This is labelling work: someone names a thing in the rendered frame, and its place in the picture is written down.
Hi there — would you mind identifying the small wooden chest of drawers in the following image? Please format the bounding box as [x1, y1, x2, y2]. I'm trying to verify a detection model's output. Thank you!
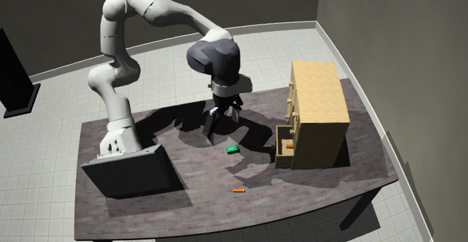
[291, 60, 350, 170]

